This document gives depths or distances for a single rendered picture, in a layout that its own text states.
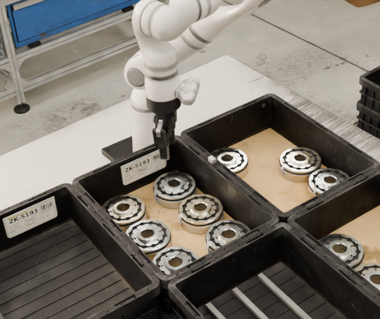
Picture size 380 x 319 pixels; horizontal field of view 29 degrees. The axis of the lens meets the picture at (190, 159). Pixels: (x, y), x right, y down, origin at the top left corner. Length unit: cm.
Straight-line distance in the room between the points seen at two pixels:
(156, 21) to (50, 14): 219
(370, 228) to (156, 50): 63
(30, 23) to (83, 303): 220
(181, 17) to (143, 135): 63
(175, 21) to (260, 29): 282
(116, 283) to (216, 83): 103
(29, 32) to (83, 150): 149
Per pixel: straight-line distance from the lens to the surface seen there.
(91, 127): 229
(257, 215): 163
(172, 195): 175
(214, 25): 176
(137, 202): 174
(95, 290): 160
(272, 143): 195
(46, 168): 216
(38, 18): 360
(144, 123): 202
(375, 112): 271
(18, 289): 164
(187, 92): 154
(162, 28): 145
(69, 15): 369
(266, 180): 183
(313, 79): 381
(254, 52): 404
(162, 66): 151
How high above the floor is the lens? 199
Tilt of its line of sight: 38 degrees down
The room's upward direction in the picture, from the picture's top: 4 degrees counter-clockwise
